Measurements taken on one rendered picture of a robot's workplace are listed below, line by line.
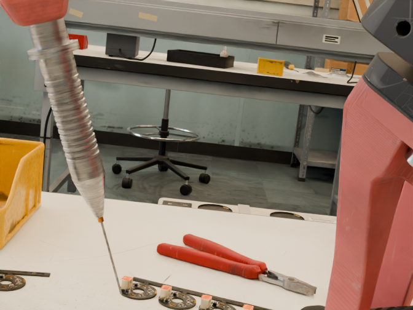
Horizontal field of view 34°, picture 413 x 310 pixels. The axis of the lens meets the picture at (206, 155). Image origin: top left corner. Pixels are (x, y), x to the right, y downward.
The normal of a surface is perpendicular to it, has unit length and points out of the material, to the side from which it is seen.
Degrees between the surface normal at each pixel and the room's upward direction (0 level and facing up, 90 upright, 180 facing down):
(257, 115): 90
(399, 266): 87
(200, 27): 90
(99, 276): 0
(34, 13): 99
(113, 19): 90
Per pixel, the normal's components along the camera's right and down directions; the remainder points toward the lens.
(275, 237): 0.11, -0.97
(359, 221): -0.78, 0.34
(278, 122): 0.00, 0.20
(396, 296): -0.64, 0.04
